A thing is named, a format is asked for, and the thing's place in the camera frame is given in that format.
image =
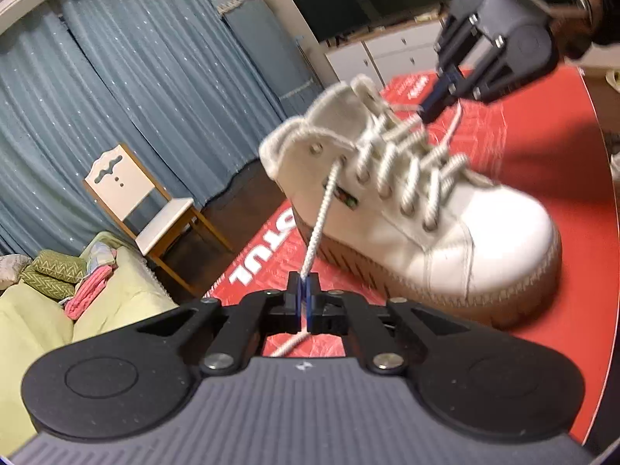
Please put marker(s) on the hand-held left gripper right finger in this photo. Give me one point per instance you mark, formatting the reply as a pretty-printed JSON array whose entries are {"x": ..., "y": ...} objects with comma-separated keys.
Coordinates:
[{"x": 310, "y": 312}]

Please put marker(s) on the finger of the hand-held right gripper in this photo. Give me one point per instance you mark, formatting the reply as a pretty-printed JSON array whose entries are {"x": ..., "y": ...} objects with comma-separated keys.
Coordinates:
[
  {"x": 484, "y": 77},
  {"x": 436, "y": 97}
]

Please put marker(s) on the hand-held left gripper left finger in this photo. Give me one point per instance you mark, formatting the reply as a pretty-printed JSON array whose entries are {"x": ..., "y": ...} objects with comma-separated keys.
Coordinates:
[{"x": 295, "y": 300}]

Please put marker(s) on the white platform shoe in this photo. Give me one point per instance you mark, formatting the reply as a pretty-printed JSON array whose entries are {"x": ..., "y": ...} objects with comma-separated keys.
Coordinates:
[{"x": 460, "y": 232}]

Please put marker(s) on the person's right forearm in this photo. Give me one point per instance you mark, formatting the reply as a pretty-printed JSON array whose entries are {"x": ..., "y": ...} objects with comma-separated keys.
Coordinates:
[{"x": 609, "y": 9}]

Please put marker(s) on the red printed cardboard sheet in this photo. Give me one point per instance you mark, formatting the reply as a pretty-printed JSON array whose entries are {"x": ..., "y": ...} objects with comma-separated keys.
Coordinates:
[{"x": 261, "y": 271}]

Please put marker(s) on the white television cabinet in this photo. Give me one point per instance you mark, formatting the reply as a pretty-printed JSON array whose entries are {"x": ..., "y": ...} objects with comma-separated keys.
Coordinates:
[{"x": 402, "y": 53}]

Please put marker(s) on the blue covered standing air conditioner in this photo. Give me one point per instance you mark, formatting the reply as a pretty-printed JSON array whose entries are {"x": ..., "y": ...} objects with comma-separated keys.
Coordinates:
[{"x": 271, "y": 48}]

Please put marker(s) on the pastel folded blanket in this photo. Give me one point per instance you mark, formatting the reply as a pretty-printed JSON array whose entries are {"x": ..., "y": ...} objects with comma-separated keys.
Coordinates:
[{"x": 99, "y": 254}]

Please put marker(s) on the pink folded cloth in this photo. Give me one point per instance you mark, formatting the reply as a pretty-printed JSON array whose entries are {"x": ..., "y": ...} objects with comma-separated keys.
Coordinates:
[{"x": 87, "y": 293}]

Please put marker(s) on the white wooden chair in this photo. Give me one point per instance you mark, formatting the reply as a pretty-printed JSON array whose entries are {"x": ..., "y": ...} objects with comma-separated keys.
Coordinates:
[{"x": 121, "y": 179}]

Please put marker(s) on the green patterned pillow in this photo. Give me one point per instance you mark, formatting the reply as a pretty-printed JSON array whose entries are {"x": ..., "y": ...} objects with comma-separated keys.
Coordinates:
[
  {"x": 58, "y": 264},
  {"x": 46, "y": 285}
]

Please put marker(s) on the blue curtain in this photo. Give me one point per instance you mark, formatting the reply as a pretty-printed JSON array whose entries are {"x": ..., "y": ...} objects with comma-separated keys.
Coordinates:
[{"x": 145, "y": 82}]

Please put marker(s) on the green covered sofa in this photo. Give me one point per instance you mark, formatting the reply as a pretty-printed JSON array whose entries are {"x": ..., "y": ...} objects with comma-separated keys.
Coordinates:
[{"x": 29, "y": 324}]

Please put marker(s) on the grey pillow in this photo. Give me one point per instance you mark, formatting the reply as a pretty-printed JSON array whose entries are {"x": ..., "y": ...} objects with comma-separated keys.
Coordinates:
[{"x": 12, "y": 271}]

